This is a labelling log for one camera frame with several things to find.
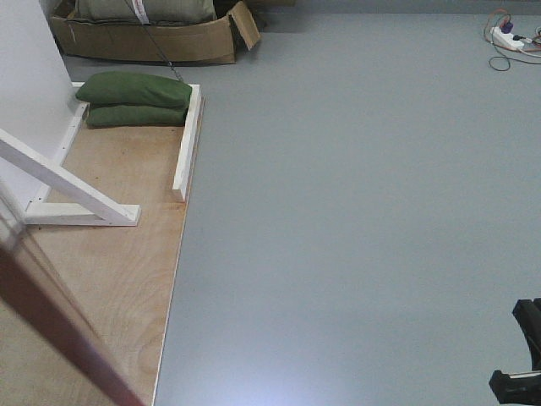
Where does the brown wooden door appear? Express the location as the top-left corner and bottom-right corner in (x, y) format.
(1, 184), (144, 405)

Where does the white power strip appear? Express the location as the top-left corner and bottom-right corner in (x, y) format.
(489, 26), (524, 52)

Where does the green sandbag far top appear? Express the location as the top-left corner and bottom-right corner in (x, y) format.
(76, 71), (192, 107)

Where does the white far edge rail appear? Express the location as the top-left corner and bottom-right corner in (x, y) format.
(172, 85), (202, 202)

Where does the white far brace frame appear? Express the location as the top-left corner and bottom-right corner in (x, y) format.
(1, 83), (140, 227)

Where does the green sandbag lower stacked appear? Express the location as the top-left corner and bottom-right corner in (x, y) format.
(86, 105), (188, 128)

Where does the plywood base platform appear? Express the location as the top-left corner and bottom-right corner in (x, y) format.
(14, 127), (188, 405)

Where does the cardboard box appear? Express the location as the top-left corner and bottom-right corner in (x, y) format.
(51, 1), (261, 64)

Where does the olive green sack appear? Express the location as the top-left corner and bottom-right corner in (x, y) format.
(75, 0), (216, 25)

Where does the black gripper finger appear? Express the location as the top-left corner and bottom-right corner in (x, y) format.
(489, 370), (540, 405)
(512, 298), (540, 370)

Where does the white partition wall panel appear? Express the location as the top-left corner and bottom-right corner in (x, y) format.
(0, 0), (77, 212)

